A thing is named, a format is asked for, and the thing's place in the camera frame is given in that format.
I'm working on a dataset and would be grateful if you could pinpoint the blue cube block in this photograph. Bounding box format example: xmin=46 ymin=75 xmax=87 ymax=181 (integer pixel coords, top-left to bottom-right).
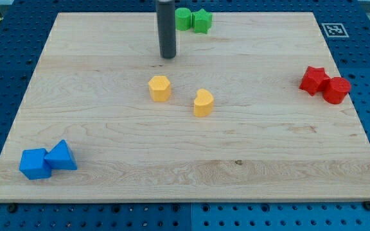
xmin=19 ymin=148 xmax=51 ymax=180

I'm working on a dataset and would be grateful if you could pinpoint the blue triangle block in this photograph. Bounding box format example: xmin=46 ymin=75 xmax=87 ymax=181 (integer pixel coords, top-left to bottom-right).
xmin=44 ymin=140 xmax=78 ymax=170

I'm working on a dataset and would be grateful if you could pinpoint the red star block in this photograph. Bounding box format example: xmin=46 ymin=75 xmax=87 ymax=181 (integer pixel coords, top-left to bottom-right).
xmin=299 ymin=66 xmax=331 ymax=96

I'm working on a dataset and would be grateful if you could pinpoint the white fiducial marker tag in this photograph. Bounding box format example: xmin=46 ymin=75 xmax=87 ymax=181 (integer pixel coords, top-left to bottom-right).
xmin=321 ymin=22 xmax=349 ymax=38

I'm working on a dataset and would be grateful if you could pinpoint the green star block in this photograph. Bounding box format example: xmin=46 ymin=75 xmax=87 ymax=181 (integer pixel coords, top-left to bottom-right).
xmin=191 ymin=8 xmax=213 ymax=34

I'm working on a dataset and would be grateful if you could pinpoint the green cylinder block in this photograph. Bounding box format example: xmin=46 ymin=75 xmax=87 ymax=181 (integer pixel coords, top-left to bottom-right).
xmin=175 ymin=8 xmax=191 ymax=31

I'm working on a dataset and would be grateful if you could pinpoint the yellow heart block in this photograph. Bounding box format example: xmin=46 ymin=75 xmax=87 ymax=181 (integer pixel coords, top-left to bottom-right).
xmin=193 ymin=89 xmax=215 ymax=117

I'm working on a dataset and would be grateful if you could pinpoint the light wooden board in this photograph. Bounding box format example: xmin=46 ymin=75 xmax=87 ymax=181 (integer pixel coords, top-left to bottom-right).
xmin=0 ymin=12 xmax=370 ymax=203

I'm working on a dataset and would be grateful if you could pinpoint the red cylinder block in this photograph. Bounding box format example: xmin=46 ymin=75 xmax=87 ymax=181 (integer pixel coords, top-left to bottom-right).
xmin=322 ymin=77 xmax=351 ymax=105

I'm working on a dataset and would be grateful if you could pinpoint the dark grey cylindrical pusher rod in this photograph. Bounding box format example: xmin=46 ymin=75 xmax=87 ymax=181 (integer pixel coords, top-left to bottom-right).
xmin=155 ymin=0 xmax=176 ymax=59

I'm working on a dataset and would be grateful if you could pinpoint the yellow hexagon block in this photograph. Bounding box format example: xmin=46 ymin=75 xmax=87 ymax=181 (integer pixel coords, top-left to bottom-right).
xmin=148 ymin=76 xmax=172 ymax=102

